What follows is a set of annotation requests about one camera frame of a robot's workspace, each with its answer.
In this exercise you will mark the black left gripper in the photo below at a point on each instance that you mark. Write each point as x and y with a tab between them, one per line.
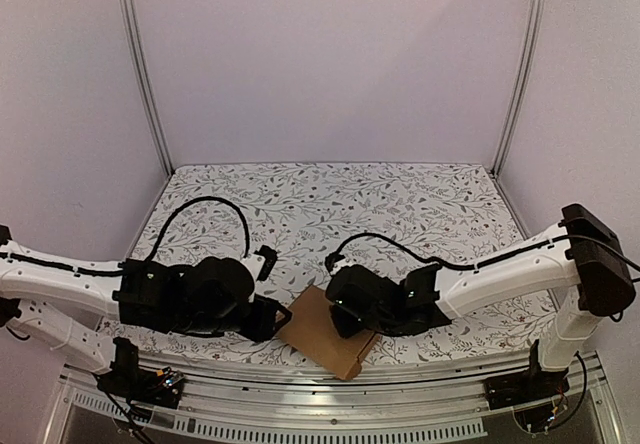
261	327

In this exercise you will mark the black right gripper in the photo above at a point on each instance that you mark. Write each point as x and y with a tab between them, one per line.
347	315

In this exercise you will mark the brown cardboard box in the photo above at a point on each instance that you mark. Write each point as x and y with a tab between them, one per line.
312	333

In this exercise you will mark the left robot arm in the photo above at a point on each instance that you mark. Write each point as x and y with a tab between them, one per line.
205	300

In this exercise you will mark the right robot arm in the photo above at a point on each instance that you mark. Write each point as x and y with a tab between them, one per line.
579	253

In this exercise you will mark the floral patterned table mat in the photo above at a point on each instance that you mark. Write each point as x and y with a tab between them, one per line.
304	211

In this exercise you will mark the small green circuit board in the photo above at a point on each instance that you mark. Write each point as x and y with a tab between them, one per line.
169	378

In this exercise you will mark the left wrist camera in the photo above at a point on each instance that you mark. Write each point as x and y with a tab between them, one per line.
261	263

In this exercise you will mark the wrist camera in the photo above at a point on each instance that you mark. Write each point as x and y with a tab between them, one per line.
334	262
261	263

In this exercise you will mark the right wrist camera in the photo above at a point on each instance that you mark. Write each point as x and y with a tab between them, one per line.
334	262

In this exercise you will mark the aluminium front rail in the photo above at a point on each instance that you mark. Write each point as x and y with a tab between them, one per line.
424	402

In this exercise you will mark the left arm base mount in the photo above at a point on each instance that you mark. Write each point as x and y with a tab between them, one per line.
139	386

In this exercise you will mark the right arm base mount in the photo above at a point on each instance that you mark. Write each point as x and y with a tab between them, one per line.
522	387

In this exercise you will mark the left aluminium frame post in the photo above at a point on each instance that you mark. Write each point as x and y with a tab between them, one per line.
143	80

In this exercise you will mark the aluminium frame post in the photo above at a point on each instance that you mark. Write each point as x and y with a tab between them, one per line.
531	33
143	80

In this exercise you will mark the right aluminium frame post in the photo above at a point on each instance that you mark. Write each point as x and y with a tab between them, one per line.
531	33

